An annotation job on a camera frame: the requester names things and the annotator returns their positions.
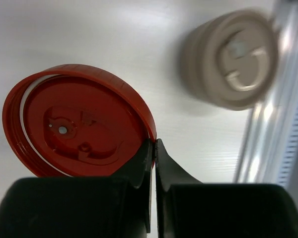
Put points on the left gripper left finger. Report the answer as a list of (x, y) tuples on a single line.
[(115, 206)]

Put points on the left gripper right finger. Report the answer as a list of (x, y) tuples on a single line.
[(188, 208)]

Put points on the red round lid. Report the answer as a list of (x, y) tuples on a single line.
[(75, 120)]

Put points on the beige-banded steel lunch tin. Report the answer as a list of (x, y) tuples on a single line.
[(189, 60)]

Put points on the aluminium mounting rail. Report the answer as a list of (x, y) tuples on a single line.
[(269, 124)]

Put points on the brown round lid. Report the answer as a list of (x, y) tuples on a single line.
[(241, 58)]

